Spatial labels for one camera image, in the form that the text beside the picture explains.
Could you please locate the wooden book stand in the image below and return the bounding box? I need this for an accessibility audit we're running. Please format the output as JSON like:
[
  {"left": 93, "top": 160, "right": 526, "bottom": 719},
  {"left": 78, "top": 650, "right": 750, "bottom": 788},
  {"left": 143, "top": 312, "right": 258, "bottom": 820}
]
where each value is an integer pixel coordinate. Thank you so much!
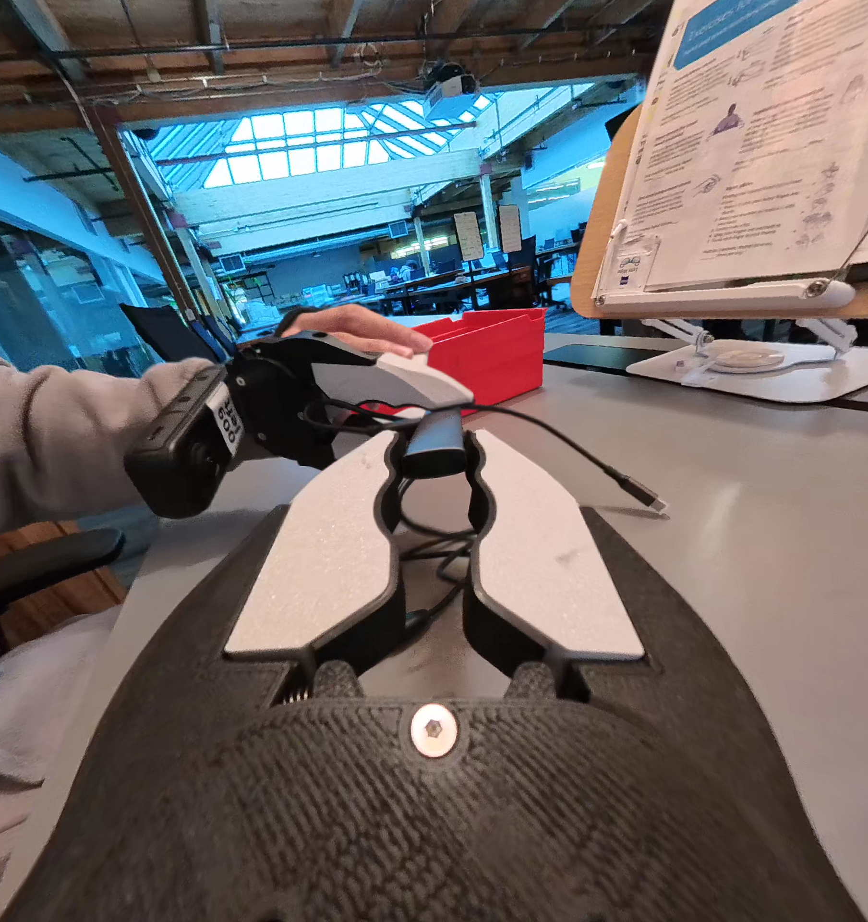
[{"left": 571, "top": 101, "right": 868, "bottom": 404}]

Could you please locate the dark fabric chair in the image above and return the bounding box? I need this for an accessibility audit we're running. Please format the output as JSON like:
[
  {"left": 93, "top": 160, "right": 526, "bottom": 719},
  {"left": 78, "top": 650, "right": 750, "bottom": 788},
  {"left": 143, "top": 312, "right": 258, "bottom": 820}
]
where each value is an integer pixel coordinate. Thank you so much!
[{"left": 121, "top": 303, "right": 233, "bottom": 361}]

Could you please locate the black usb cable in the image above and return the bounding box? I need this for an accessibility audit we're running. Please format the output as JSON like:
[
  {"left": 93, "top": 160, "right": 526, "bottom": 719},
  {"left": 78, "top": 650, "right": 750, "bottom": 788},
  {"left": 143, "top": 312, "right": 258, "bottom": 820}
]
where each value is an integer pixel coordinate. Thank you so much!
[{"left": 393, "top": 475, "right": 478, "bottom": 635}]

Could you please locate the grey desk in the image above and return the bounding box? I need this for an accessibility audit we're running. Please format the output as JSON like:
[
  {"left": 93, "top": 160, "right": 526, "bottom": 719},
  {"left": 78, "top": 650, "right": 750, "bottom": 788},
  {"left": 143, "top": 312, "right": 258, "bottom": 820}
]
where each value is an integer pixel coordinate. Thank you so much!
[{"left": 0, "top": 313, "right": 868, "bottom": 922}]

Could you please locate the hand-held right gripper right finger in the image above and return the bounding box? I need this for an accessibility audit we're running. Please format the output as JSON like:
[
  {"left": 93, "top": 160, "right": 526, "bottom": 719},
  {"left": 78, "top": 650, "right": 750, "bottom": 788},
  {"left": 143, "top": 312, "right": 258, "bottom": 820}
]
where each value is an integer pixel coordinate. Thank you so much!
[{"left": 463, "top": 428, "right": 647, "bottom": 667}]

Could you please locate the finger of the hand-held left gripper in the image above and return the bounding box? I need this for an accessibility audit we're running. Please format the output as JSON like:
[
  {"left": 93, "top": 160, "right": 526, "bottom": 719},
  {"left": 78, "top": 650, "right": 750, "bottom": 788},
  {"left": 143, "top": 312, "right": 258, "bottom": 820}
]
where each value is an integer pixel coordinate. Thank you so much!
[
  {"left": 310, "top": 351, "right": 475, "bottom": 410},
  {"left": 329, "top": 403, "right": 428, "bottom": 440}
]

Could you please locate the printed paper sheet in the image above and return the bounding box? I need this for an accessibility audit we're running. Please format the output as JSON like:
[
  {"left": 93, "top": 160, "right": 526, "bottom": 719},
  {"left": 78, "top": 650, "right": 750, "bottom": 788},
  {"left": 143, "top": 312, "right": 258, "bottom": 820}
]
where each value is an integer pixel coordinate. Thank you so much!
[{"left": 643, "top": 0, "right": 868, "bottom": 292}]

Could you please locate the black chair armrest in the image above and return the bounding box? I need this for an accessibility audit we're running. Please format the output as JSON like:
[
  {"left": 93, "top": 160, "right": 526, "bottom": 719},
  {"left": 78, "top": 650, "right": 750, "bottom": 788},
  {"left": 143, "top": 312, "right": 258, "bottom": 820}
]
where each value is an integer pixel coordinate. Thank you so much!
[{"left": 0, "top": 528, "right": 125, "bottom": 609}]

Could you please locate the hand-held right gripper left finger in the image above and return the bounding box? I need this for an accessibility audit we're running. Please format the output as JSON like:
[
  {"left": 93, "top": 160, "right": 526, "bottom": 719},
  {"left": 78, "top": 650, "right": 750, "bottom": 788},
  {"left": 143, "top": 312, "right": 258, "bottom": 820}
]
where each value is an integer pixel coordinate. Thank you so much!
[{"left": 224, "top": 431, "right": 408, "bottom": 667}]

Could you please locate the person's left forearm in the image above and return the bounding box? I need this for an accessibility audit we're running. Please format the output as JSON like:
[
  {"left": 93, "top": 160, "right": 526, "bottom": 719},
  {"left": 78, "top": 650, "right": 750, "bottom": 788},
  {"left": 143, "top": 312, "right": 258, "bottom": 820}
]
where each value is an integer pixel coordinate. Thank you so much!
[{"left": 0, "top": 354, "right": 222, "bottom": 537}]

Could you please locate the dark grey usb hub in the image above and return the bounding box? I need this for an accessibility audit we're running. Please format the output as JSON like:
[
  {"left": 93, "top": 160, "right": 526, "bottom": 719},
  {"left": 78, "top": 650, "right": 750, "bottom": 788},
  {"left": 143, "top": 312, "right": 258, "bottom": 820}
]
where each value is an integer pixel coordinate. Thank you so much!
[{"left": 403, "top": 411, "right": 470, "bottom": 478}]

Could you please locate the person's left hand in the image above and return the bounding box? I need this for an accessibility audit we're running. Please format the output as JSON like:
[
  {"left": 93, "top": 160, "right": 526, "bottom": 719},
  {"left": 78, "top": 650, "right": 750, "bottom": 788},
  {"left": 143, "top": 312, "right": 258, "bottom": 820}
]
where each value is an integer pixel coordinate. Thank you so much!
[{"left": 296, "top": 303, "right": 433, "bottom": 361}]

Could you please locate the long wooden work table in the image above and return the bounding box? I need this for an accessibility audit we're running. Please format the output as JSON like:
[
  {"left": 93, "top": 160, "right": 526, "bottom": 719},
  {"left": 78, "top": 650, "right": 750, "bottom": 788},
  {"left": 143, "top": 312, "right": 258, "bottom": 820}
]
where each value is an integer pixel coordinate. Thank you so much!
[{"left": 380, "top": 267, "right": 572, "bottom": 314}]

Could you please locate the red plastic bin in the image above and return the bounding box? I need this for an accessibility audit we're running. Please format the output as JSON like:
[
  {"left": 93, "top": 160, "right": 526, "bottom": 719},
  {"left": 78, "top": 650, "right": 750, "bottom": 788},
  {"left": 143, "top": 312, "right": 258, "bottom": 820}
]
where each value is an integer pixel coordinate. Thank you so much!
[{"left": 376, "top": 307, "right": 546, "bottom": 419}]

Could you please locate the black flat pad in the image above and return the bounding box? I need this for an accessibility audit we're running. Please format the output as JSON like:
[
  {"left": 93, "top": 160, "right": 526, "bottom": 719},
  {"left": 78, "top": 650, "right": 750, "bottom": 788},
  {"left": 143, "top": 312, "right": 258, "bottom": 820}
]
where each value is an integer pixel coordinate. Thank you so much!
[{"left": 544, "top": 342, "right": 687, "bottom": 372}]

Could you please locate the skylight window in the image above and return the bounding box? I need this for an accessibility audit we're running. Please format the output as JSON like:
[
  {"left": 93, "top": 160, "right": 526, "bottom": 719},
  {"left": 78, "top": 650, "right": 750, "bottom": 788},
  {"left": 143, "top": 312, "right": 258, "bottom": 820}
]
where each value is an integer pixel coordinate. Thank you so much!
[{"left": 149, "top": 101, "right": 493, "bottom": 190}]

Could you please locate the person's grey sweatshirt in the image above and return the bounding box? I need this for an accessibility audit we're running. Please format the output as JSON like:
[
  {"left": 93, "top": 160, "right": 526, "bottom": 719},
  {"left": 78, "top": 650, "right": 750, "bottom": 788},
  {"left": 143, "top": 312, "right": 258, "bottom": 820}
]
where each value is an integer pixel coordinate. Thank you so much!
[{"left": 0, "top": 605, "right": 121, "bottom": 901}]

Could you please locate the ceiling projector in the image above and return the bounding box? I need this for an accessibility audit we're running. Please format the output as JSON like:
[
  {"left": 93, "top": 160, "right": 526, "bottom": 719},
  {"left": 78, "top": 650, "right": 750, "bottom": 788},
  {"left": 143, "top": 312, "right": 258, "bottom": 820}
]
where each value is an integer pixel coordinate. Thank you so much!
[{"left": 423, "top": 61, "right": 478, "bottom": 120}]

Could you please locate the black hub cable with plug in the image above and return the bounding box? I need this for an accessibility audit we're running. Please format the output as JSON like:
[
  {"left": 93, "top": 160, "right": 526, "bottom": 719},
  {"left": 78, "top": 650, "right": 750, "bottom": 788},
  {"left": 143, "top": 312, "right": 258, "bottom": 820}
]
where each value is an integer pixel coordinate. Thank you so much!
[{"left": 297, "top": 400, "right": 671, "bottom": 516}]

